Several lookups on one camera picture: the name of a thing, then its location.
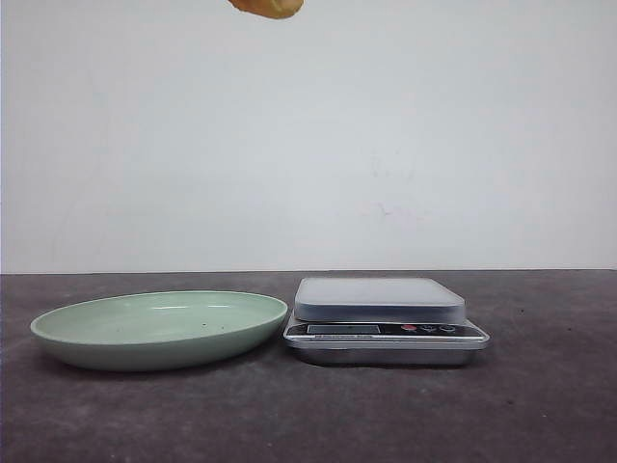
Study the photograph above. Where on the silver digital kitchen scale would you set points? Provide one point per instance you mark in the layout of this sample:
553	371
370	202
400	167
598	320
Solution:
367	321

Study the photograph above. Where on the light green oval plate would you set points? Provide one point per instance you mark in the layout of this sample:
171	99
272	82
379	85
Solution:
158	330

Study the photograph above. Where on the yellow corn cob piece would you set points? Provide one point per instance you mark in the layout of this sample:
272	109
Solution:
273	9

